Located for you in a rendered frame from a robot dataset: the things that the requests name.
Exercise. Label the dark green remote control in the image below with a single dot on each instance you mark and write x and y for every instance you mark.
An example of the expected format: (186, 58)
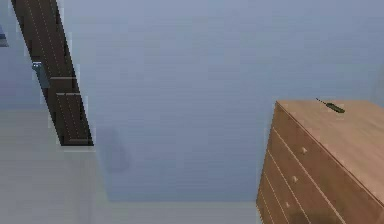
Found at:
(334, 107)

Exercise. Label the light wooden chest of drawers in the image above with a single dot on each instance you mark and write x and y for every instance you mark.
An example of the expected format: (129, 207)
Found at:
(333, 160)

